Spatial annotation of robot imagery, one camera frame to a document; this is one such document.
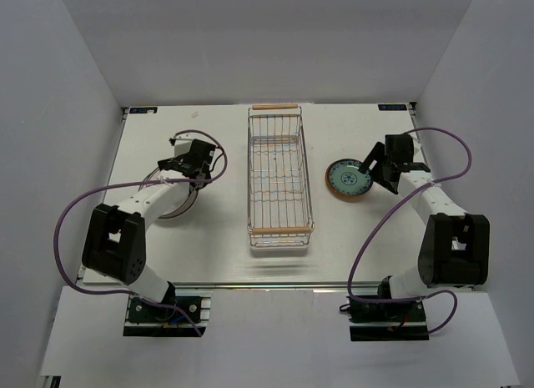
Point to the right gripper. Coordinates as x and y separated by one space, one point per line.
377 153

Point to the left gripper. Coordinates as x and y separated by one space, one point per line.
163 163

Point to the large white plate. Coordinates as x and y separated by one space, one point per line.
178 208

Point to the dark patterned plate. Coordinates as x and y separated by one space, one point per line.
347 178

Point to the orange plate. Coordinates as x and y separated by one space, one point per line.
348 197

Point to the wire dish rack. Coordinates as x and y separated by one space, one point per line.
280 214

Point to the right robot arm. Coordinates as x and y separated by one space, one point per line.
455 247

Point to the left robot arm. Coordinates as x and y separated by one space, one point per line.
204 221

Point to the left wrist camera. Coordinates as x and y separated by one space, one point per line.
181 144

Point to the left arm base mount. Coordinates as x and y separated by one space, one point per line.
143 320

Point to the aluminium table rail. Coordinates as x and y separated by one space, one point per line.
109 284

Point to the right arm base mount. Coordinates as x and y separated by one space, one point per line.
374 322

